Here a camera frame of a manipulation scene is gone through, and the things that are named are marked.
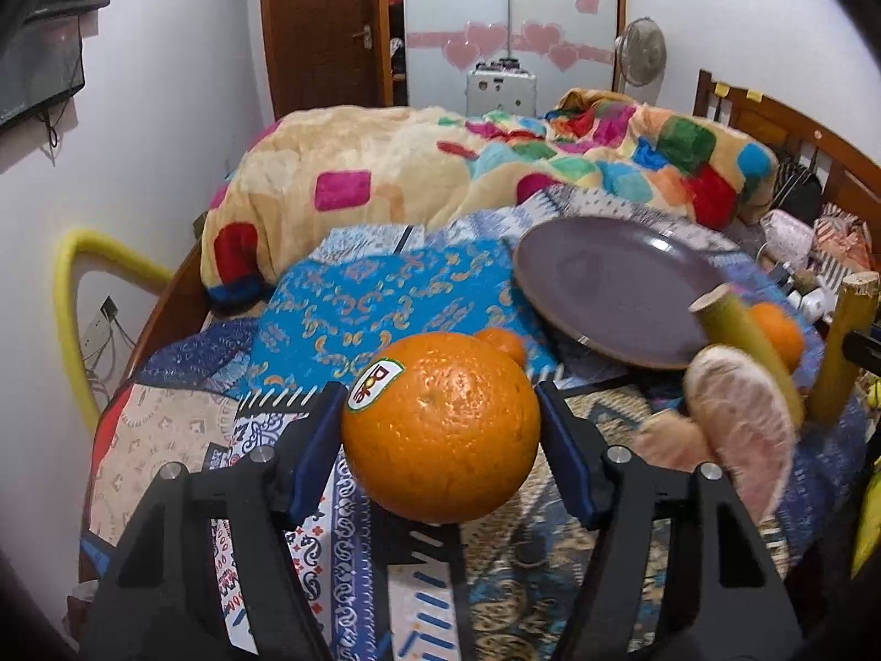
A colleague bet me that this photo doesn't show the peeled pomelo segment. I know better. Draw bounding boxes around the peeled pomelo segment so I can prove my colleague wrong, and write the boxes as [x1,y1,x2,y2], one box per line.
[684,345,796,524]
[632,409,717,473]

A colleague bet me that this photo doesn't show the sugarcane stick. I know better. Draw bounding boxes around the sugarcane stick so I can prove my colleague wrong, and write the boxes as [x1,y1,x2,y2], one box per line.
[806,272,879,428]
[688,284,805,430]

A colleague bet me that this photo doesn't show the medium orange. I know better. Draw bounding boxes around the medium orange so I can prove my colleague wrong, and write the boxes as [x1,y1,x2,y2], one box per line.
[748,301,805,373]

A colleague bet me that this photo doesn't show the large orange with sticker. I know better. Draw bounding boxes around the large orange with sticker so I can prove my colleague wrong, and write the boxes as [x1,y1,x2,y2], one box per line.
[340,333,541,524]

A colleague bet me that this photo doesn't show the small mandarin orange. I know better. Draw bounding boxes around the small mandarin orange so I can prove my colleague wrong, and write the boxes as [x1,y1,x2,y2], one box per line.
[474,327,529,369]

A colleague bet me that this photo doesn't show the blue patterned patchwork bedsheet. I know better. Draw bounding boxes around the blue patterned patchwork bedsheet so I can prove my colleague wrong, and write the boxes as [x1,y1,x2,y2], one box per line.
[80,187,879,659]

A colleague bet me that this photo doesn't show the dark purple plate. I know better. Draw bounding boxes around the dark purple plate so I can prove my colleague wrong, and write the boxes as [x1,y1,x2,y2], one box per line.
[514,216,724,370]

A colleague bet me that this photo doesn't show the yellow foam tube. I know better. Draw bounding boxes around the yellow foam tube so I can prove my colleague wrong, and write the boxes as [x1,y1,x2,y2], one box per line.
[52,229,173,433]

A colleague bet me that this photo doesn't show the wooden bed headboard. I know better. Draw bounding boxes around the wooden bed headboard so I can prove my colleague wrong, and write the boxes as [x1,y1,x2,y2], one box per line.
[693,69,879,237]

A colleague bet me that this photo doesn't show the colourful patchwork fleece blanket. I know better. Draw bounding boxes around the colourful patchwork fleece blanket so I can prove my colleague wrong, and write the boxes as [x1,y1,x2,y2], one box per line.
[200,90,778,305]

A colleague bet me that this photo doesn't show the standing electric fan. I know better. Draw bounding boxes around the standing electric fan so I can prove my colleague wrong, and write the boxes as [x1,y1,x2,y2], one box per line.
[614,17,667,93]

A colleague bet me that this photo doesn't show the white suitcase box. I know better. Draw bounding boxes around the white suitcase box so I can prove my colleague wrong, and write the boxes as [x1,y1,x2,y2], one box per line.
[466,58,537,116]

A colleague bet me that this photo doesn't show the brown wooden door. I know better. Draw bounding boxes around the brown wooden door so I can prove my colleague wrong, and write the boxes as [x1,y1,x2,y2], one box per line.
[260,0,391,118]

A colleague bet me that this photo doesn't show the white wardrobe with hearts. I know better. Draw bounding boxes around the white wardrobe with hearts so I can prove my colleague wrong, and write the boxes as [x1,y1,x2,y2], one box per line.
[403,0,626,113]

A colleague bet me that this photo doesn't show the wall mounted black monitor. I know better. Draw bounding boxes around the wall mounted black monitor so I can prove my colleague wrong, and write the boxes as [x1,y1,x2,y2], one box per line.
[2,0,111,130]

